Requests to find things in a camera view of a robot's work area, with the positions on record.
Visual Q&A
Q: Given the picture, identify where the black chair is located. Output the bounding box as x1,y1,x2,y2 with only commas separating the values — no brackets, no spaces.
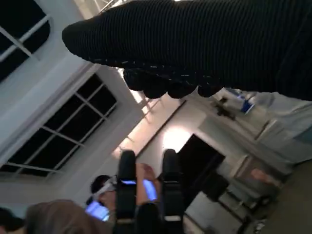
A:
204,174,229,202

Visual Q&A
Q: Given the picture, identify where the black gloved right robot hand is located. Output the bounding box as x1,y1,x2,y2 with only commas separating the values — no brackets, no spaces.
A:
61,0,312,102

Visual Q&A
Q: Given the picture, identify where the dark paned window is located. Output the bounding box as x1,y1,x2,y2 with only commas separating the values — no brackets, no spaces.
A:
0,73,117,176
0,0,51,81

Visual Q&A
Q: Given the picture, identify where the white VR headset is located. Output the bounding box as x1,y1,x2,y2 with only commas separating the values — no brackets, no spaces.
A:
94,176,117,195

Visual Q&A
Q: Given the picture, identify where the white desk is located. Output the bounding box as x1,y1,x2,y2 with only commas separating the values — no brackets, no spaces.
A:
185,192,246,234

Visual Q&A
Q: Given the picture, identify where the dark doorway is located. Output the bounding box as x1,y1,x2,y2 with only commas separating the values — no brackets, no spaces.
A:
177,133,226,195

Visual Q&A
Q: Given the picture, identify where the person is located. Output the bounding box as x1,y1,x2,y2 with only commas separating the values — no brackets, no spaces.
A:
86,163,163,220
0,207,25,232
25,199,110,234

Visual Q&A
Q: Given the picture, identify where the glowing blue screen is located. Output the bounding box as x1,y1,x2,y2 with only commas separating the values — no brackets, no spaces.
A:
85,201,110,222

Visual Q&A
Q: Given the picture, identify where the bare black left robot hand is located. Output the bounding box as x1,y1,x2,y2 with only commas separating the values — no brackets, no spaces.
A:
113,149,186,234

